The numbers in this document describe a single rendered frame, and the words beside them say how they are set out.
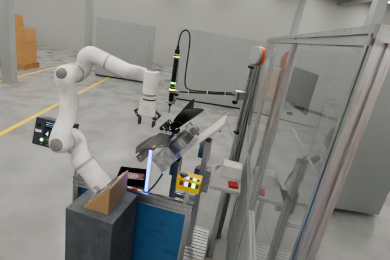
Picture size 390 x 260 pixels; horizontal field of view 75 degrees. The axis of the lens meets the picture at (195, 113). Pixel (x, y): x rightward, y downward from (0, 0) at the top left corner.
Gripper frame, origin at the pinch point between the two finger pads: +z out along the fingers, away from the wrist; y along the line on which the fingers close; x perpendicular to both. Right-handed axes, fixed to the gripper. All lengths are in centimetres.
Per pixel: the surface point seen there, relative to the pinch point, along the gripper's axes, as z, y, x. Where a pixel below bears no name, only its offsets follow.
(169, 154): 41, 7, 45
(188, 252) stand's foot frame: 136, 37, 49
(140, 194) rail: 58, -2, 11
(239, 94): -10, 51, 82
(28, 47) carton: 86, -618, 591
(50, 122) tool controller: 19, -71, 10
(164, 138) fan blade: 25.4, 2.4, 38.1
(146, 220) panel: 80, 4, 12
